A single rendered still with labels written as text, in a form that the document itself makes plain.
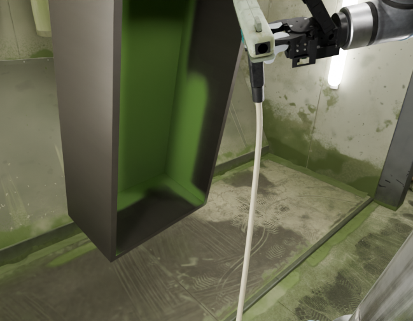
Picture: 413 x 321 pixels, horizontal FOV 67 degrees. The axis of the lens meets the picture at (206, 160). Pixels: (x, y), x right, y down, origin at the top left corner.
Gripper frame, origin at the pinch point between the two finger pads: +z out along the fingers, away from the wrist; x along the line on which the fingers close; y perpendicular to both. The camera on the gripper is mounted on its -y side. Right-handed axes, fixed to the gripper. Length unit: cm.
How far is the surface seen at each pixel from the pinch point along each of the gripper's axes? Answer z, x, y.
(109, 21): 32.9, 16.4, -3.4
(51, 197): 123, 61, 108
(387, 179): -114, 87, 181
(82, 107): 54, 22, 23
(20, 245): 137, 33, 114
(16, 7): 122, 143, 21
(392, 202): -116, 74, 196
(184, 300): 44, -4, 132
